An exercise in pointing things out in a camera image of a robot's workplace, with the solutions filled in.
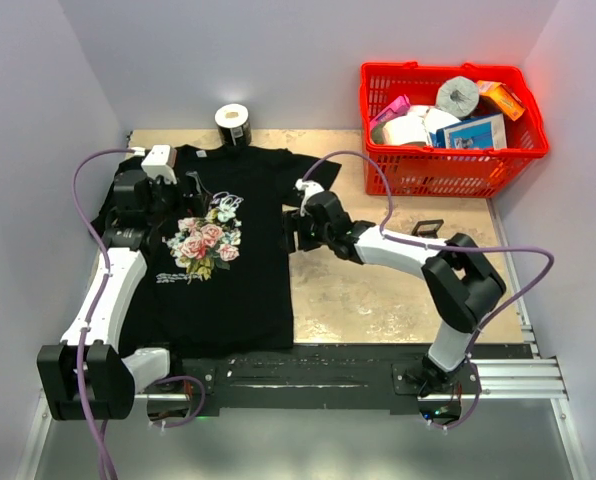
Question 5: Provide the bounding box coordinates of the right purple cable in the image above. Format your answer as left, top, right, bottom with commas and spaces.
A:
301, 150, 555, 431

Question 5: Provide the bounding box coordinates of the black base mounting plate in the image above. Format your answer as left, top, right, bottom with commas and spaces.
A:
177, 341, 534, 417

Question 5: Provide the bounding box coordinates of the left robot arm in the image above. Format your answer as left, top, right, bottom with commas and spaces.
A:
37, 166, 206, 421

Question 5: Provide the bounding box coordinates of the orange carton box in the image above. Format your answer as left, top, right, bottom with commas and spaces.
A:
476, 80, 525, 121

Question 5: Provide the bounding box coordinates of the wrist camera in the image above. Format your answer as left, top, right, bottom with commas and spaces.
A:
129, 145, 178, 185
295, 178, 324, 217

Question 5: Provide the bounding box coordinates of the grey toilet paper roll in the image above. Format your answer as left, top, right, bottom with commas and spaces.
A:
435, 76, 480, 119

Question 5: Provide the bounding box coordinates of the black wrapped paper roll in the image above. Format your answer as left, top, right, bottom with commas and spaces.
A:
214, 103, 252, 147

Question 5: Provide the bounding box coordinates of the red plastic basket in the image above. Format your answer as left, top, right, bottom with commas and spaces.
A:
359, 61, 549, 198

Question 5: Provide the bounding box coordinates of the pink package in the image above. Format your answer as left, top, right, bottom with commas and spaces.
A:
369, 95, 411, 130

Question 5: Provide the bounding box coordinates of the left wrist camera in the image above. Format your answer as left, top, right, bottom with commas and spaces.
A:
129, 145, 178, 185

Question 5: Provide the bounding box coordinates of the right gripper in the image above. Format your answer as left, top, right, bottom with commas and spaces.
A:
279, 207, 334, 254

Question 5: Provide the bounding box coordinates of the black floral t-shirt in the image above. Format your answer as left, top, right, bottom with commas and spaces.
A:
119, 145, 341, 357

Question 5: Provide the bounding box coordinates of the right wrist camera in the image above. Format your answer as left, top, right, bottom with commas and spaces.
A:
295, 178, 324, 217

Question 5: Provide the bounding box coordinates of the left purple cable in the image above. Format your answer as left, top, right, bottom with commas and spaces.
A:
72, 147, 144, 480

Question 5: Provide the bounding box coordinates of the white paper roll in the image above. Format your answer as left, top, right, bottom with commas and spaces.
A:
408, 105, 460, 144

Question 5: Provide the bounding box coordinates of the blue white box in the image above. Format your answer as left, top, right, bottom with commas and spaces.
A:
433, 114, 507, 150

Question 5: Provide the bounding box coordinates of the black brooch display box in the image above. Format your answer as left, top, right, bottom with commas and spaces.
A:
411, 219, 444, 239

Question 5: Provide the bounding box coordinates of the purple cable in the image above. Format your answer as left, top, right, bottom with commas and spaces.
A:
72, 147, 144, 480
301, 150, 555, 431

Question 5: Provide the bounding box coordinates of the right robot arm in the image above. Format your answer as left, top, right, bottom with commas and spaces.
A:
282, 191, 506, 397

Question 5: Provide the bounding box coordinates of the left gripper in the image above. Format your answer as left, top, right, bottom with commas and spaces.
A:
146, 171, 212, 226

